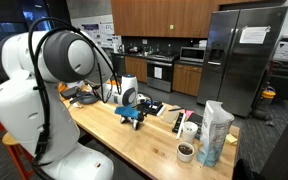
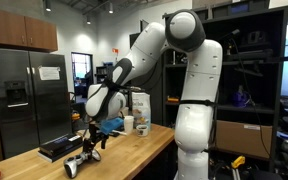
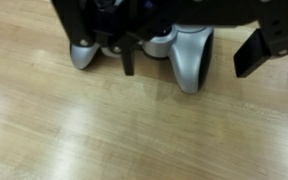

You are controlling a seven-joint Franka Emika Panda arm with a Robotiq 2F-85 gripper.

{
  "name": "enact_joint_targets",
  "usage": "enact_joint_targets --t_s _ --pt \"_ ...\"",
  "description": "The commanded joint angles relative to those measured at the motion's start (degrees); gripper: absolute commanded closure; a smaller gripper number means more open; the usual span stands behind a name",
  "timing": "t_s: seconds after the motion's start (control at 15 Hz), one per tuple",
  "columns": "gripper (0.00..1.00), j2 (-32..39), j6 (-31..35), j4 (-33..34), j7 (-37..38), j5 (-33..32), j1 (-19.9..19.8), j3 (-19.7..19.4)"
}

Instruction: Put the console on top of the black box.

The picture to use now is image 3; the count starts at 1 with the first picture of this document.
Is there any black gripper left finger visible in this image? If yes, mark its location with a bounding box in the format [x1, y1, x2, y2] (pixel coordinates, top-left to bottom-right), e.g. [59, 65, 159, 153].
[50, 0, 142, 77]

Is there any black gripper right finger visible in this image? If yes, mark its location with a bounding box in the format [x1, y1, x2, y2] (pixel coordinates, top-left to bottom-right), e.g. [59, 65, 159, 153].
[233, 0, 288, 79]

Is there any silver game controller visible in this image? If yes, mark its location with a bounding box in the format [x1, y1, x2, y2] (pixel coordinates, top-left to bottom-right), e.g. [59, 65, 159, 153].
[69, 23, 215, 95]

